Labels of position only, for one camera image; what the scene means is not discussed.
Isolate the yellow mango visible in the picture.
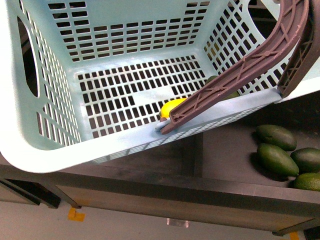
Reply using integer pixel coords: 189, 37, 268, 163
159, 98, 187, 119

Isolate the green avocado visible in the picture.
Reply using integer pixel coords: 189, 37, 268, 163
256, 143, 300, 177
293, 172, 320, 192
204, 75, 240, 101
256, 124, 298, 151
290, 147, 320, 173

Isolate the brown basket handle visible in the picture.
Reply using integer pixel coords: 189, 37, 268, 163
160, 0, 320, 135

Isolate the light blue plastic basket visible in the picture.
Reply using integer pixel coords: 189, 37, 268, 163
0, 0, 320, 173

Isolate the dark wooden display stand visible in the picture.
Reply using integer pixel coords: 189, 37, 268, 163
0, 92, 320, 240

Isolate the yellow floor tape marker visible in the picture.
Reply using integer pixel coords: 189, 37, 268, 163
67, 207, 86, 222

